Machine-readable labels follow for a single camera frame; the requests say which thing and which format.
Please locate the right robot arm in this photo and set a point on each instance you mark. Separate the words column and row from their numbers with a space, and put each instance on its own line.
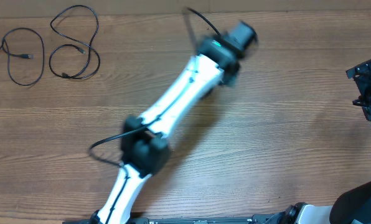
column 353, row 206

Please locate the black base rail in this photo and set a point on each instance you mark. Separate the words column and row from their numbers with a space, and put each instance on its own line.
column 255, row 219

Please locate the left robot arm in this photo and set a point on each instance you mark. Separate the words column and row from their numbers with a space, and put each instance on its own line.
column 145, row 138

